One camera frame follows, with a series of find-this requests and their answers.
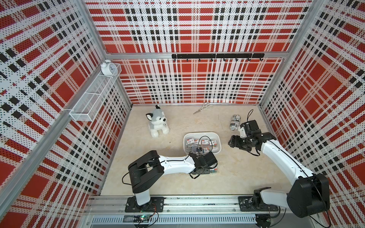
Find white alarm clock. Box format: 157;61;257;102
101;59;118;76

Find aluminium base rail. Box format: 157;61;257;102
79;195;319;228

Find grey white husky plush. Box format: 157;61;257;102
146;104;170;138

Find white wire mesh shelf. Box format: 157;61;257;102
70;63;121;122

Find white plastic storage box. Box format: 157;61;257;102
183;132;222;154

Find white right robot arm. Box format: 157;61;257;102
228;133;330;218

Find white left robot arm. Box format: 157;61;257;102
128;150;218;207

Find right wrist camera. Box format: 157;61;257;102
239;120;261;138

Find white handled scissors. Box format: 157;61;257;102
194;102;213;114

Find black hook rail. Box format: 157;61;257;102
172;53;265;60

